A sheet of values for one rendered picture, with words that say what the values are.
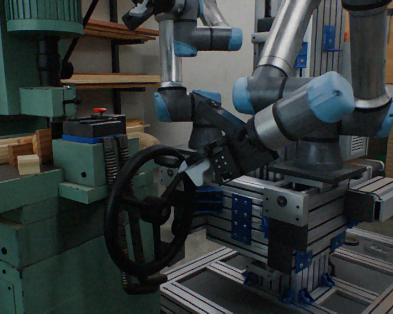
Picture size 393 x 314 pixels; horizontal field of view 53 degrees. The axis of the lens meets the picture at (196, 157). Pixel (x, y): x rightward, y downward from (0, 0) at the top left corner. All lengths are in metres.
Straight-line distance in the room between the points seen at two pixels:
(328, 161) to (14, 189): 0.86
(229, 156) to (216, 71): 3.77
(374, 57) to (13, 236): 0.93
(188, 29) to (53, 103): 0.48
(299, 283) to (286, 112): 1.11
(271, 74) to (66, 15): 0.50
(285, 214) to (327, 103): 0.60
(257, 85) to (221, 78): 3.65
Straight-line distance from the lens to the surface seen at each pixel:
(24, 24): 1.01
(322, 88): 0.63
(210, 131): 1.54
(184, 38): 1.26
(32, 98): 1.08
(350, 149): 1.70
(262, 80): 0.78
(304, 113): 0.64
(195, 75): 4.58
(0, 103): 1.14
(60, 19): 1.01
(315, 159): 1.24
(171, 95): 1.51
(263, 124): 0.67
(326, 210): 1.27
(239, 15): 4.38
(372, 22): 1.07
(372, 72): 1.13
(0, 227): 0.92
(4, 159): 1.01
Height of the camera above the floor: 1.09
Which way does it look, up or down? 11 degrees down
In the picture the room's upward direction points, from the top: straight up
